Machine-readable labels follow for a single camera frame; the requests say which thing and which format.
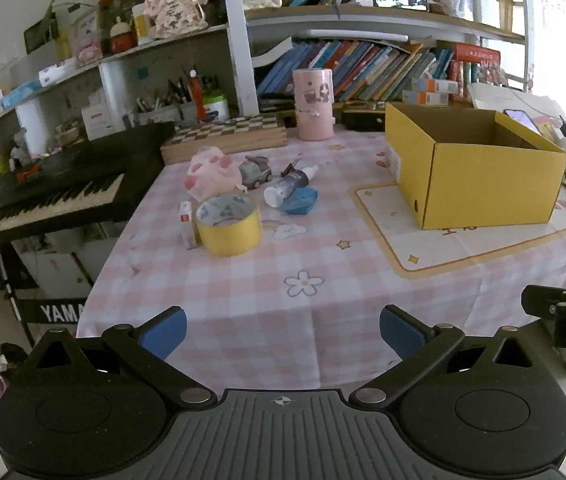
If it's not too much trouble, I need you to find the yellow tape roll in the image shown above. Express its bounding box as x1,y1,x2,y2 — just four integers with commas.
195,193,264,258

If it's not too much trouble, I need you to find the black keyboard stand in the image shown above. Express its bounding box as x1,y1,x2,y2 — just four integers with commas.
0,245,88,348

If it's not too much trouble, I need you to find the yellow cardboard box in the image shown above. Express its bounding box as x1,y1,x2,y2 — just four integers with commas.
384,102,566,231

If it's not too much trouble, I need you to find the dark brown wooden box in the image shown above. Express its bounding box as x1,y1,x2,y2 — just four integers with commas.
341,101,389,131

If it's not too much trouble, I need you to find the pink plush toy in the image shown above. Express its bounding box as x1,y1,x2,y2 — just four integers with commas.
185,145,244,201

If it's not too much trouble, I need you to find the red game box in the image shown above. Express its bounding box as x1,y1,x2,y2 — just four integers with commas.
450,44,501,86

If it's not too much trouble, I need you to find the blue tissue packet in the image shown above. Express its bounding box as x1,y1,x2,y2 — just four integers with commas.
0,80,44,108

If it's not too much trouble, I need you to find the pen holder with pens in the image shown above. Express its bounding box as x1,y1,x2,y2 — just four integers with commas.
135,67,201,123

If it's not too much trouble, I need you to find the black smartphone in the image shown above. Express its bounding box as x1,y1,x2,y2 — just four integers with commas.
504,108,544,136

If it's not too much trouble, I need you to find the orange and white carton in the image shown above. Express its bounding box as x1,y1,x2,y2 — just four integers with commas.
411,78,459,95
402,90,450,106

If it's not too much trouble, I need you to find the floral fabric bag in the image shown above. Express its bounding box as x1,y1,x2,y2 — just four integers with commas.
144,0,209,40

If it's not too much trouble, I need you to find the white storage box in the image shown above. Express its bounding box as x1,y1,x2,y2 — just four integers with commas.
473,0,503,29

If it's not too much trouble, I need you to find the white box with red print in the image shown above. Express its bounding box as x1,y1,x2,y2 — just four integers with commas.
81,105,114,141

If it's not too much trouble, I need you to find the white bottle with cap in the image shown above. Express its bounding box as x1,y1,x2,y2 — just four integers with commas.
263,165,320,208

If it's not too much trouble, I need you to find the wooden chessboard box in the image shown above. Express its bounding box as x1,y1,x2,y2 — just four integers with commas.
160,114,288,165

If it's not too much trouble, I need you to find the black electronic keyboard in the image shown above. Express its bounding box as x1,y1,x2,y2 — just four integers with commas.
0,121,176,253

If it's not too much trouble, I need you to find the white wooden bookshelf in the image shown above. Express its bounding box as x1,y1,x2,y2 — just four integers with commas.
0,0,534,171

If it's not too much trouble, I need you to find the white placemat with orange border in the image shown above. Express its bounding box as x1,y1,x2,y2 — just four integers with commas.
350,180,566,273

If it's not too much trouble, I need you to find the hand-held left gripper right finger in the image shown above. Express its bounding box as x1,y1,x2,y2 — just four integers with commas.
350,305,556,407

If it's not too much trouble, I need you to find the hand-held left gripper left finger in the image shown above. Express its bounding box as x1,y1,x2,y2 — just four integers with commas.
10,306,216,409

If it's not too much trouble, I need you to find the pink cylindrical canister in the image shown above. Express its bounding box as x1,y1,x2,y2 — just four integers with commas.
292,68,335,141

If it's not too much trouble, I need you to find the white storage cabinet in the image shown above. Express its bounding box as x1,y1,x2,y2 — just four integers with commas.
13,225,128,291

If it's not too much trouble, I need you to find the small white box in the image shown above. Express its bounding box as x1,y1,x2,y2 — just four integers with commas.
179,201,199,251

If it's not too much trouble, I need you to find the red and white jar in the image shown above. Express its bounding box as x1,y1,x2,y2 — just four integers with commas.
111,16,134,53

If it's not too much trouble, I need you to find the row of leaning books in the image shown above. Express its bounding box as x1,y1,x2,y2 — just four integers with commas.
257,39,456,103

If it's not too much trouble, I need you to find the desktop with pink checked tablecloth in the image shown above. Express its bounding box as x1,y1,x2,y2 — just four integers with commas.
77,127,566,396

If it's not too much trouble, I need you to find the white jar with green lid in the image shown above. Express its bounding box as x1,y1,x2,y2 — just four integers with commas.
203,94,230,122

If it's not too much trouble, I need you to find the grey toy car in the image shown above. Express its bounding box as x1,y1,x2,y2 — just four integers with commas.
239,156,274,188

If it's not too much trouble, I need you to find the small blue object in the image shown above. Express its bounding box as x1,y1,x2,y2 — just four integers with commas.
280,187,320,216

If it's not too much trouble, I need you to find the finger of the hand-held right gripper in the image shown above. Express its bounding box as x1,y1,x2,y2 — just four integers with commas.
522,285,566,318

